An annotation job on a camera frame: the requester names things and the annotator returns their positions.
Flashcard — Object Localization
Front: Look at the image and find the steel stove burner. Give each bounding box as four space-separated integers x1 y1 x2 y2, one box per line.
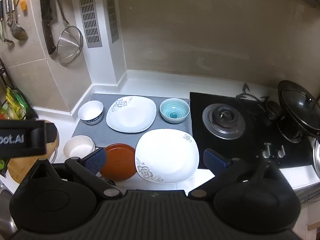
202 103 247 140

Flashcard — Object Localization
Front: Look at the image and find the grey vent grille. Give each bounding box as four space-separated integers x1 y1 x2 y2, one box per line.
77 0 103 48

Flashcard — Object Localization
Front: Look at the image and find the cream ribbed bowl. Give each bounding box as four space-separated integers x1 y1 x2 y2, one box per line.
63 135 96 159

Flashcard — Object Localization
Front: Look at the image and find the white bowl blue patterned rim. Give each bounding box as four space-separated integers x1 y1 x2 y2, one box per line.
78 100 104 126

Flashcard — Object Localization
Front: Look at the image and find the white square floral plate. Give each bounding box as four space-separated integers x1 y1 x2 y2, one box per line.
106 96 157 133
134 128 200 184

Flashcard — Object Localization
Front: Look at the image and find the grey drying mat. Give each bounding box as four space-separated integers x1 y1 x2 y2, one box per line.
71 93 193 148

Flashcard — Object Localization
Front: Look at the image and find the black wok with lid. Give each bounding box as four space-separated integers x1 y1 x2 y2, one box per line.
276 80 320 143

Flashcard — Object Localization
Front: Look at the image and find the steel ladle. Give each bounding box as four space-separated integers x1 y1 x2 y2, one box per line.
9 0 29 41

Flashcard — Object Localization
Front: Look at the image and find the wooden cutting board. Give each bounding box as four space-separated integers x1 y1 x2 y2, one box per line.
7 120 60 184

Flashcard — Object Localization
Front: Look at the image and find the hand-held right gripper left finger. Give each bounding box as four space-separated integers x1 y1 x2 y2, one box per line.
30 147 123 201

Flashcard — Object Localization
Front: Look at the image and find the brown round plate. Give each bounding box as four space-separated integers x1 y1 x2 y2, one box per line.
99 143 138 182

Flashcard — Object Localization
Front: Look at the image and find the steel pot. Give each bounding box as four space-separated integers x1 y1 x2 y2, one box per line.
312 137 320 179

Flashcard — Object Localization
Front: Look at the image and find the cleaver with dark handle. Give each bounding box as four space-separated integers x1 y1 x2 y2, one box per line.
40 0 58 55

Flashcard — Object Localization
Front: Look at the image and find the black gas stove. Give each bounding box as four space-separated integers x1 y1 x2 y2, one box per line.
189 91 316 170

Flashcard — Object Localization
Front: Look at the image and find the teal glazed bowl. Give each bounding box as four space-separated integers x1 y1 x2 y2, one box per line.
159 98 191 124

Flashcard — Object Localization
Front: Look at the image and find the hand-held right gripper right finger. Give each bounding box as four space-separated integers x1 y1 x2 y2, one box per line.
187 148 285 201

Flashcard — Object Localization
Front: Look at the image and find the steel mesh strainer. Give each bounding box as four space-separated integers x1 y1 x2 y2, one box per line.
53 0 84 66

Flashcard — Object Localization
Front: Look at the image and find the black rack with packets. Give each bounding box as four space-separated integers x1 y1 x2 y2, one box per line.
0 58 38 121

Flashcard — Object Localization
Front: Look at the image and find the steel hanging utensil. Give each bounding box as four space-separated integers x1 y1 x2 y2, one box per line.
0 0 15 44

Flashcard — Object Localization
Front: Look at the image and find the black pan support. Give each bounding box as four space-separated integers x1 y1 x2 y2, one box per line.
236 82 271 108

